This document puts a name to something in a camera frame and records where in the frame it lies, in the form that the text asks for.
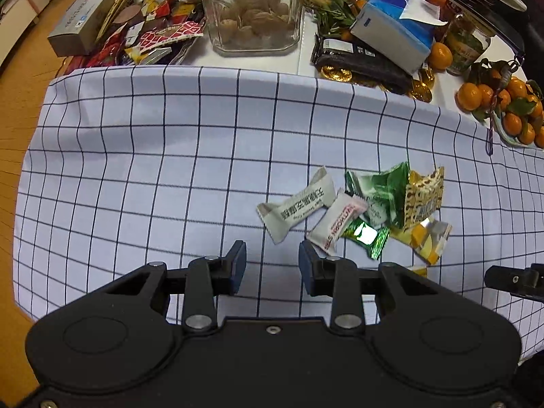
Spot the blue tissue box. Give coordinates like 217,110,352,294
349,0,449,76

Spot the pile of assorted snack packets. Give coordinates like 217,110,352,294
64,0,209,69

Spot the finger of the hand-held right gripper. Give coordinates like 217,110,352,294
483,263,544,302

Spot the large green white snack packet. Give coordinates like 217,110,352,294
344,161,411,230

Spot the green-label glass jar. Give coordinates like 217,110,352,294
444,13,491,76

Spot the purple lanyard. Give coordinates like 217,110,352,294
487,62,521,156

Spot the pale bowl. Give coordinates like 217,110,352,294
489,110,544,150

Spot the small green foil candy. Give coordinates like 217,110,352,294
342,217,391,261

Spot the pile of leafy tangerines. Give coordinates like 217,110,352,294
457,62,544,149

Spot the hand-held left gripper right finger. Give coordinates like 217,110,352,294
298,240,440,334

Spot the grey cardboard box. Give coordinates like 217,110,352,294
47,0,116,57

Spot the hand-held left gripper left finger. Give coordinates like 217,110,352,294
104,240,248,333

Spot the single tangerine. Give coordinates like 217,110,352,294
426,41,453,71

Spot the grey-white candy packet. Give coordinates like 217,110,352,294
256,167,337,245

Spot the white pink-print candy packet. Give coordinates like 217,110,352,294
306,188,369,256

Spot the black snack packet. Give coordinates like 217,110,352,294
310,36,413,94

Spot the glass jar of walnuts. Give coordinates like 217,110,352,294
196,0,309,57

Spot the gold spotted snack packet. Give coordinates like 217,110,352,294
403,167,445,228

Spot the leafy tangerine branch bunch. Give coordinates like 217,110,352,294
306,0,370,43

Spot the yellow translucent snack packet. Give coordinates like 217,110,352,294
391,217,452,266

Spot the white low cabinet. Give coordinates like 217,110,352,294
0,0,79,66

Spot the white checked cloth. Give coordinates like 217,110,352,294
13,65,544,366

